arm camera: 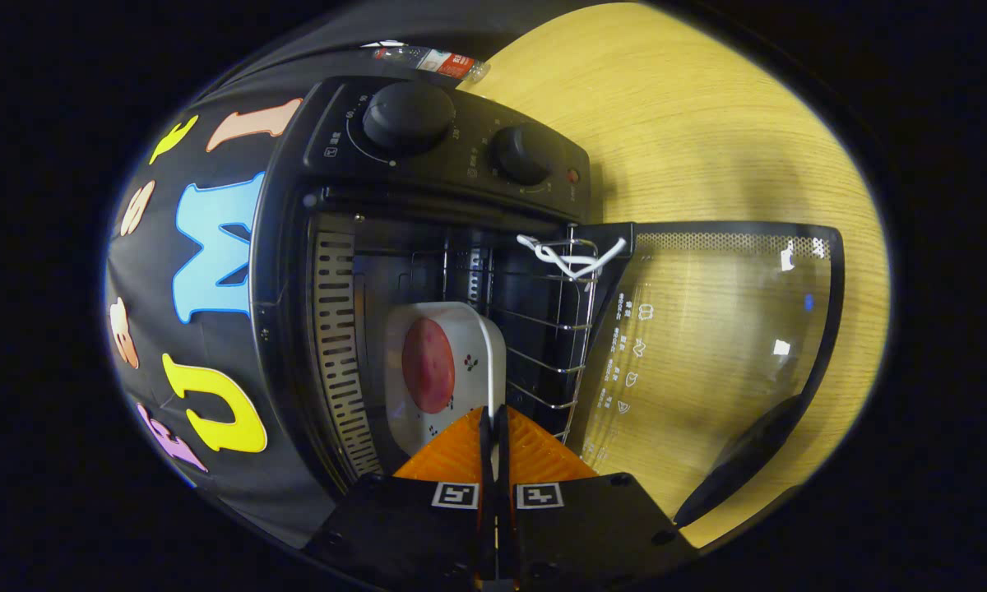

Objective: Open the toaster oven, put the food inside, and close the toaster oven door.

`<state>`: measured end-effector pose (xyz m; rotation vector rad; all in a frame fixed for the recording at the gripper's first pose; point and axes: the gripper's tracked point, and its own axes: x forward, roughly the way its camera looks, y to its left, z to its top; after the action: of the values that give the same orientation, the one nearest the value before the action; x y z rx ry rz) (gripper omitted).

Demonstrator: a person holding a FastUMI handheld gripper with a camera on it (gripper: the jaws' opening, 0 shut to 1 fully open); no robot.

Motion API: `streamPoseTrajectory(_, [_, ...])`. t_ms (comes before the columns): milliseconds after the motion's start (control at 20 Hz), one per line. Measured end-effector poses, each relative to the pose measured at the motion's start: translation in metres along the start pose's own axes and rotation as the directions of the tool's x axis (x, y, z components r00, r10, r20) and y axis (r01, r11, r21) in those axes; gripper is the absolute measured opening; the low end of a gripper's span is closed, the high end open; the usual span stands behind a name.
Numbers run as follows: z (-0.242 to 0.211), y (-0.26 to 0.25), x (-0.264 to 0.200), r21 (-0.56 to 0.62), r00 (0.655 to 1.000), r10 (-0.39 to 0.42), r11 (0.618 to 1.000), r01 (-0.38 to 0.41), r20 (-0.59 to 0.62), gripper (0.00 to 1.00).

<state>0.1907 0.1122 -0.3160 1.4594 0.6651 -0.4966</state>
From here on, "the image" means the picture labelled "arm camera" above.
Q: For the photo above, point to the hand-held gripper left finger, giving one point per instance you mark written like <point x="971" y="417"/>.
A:
<point x="428" y="534"/>

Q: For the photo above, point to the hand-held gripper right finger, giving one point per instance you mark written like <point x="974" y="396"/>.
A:
<point x="584" y="534"/>

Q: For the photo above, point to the pink meat slice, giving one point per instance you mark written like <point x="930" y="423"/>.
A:
<point x="428" y="366"/>

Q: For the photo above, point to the white rectangular plate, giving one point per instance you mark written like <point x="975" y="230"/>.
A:
<point x="481" y="345"/>

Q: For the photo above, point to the black toaster oven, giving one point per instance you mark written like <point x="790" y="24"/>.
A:
<point x="428" y="156"/>

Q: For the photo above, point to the clear plastic water bottle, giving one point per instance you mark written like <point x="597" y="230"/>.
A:
<point x="436" y="59"/>

